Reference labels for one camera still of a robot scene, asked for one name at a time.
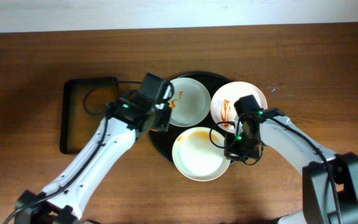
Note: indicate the grey-white plate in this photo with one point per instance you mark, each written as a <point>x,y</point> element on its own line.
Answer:
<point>190,103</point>

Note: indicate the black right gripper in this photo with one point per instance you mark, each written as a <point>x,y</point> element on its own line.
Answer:
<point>242,152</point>

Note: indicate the cream-white plate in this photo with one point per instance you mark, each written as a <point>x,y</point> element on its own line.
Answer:
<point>196,154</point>

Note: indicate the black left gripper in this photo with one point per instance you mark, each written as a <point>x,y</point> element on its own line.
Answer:
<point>161,117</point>

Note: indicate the pink-white plate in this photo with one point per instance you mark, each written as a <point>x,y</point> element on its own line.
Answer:
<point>222,103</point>

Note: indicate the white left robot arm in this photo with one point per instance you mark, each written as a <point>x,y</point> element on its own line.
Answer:
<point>125,121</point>

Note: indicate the round black serving tray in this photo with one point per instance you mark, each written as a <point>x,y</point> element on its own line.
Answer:
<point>163,141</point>

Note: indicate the black rectangular water tray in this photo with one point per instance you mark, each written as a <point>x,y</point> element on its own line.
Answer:
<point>84,105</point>

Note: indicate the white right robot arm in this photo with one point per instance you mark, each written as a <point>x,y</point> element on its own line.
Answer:
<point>329,179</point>

